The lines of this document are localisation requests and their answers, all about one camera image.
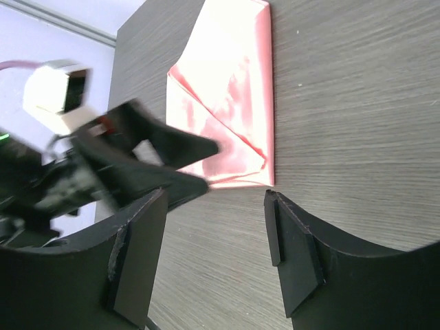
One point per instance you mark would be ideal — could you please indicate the left aluminium frame post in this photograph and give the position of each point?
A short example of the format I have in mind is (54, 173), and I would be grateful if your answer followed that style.
(62, 21)

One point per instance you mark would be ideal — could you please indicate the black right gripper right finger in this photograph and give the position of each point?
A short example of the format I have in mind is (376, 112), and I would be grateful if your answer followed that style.
(331, 279)

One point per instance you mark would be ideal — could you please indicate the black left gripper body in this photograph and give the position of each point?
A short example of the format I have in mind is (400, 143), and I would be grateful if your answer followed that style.
(33, 193)

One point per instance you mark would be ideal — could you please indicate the pink satin napkin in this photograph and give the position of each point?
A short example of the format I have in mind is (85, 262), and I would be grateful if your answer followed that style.
(221, 88)

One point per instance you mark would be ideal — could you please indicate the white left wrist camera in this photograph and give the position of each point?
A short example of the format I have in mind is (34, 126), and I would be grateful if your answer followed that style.
(55, 95)

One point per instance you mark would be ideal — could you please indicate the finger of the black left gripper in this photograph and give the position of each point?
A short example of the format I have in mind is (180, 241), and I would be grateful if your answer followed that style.
(161, 178)
(165, 137)

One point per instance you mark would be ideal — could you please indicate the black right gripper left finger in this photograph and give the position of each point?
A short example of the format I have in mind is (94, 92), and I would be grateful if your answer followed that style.
(101, 277)

